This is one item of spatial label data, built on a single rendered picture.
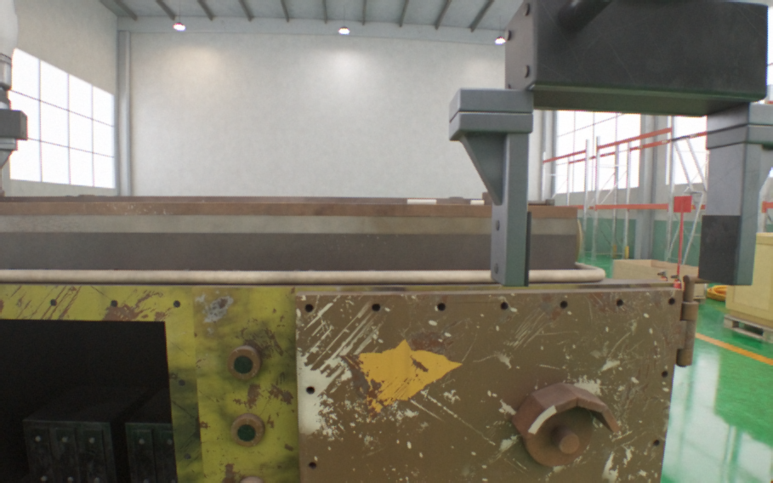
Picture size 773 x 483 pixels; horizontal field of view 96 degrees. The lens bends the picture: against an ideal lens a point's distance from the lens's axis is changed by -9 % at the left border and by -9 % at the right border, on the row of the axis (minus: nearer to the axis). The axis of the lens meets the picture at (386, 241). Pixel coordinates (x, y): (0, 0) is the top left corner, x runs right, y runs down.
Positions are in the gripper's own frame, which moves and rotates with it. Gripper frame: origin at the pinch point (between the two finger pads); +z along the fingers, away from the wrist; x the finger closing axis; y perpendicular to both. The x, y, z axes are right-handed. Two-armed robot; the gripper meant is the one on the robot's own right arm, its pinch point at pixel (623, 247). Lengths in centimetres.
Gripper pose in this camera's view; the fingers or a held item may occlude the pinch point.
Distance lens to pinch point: 25.2
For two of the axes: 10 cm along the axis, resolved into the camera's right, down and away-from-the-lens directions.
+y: 0.1, 0.8, -10.0
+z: -0.1, 10.0, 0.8
